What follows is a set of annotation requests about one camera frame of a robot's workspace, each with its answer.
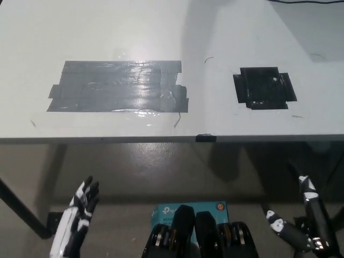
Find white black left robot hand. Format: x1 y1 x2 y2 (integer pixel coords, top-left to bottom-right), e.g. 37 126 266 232
49 175 101 258

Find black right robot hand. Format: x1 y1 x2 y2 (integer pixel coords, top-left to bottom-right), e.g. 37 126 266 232
265 175 344 258

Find black robot torso blocks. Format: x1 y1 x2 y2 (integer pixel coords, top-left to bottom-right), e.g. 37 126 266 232
142 204 260 258

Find black metal table leg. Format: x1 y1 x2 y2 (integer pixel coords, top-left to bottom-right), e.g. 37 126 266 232
0 176 51 239

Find teal router cardboard box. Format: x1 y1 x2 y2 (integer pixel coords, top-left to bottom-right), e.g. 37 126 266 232
150 201 231 244

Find small black tape strip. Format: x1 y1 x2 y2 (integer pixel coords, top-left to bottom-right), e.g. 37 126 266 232
195 133 217 143

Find black tape square patch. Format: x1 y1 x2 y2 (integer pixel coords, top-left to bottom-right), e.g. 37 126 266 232
232 67 298 110

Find grey duct tape patch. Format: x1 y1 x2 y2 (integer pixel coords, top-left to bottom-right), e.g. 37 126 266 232
46 60 190 113

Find black cable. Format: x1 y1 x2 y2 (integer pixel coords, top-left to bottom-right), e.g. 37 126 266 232
268 0 344 6

